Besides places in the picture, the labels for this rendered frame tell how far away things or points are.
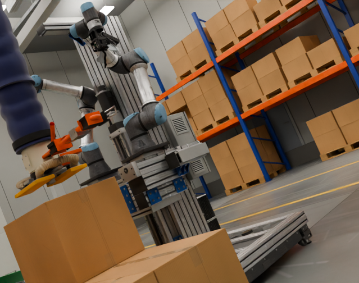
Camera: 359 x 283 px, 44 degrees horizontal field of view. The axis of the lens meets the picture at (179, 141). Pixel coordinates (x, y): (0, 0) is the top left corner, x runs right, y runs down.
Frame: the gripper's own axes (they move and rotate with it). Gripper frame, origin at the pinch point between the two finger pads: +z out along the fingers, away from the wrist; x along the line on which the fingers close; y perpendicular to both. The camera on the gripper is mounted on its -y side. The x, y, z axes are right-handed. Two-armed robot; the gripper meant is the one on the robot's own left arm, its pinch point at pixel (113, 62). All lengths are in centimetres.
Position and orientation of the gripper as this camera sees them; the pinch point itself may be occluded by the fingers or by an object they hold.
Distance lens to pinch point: 248.0
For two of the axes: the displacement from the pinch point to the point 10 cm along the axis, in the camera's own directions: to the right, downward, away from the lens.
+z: 4.0, 9.1, -0.8
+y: -6.4, 2.1, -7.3
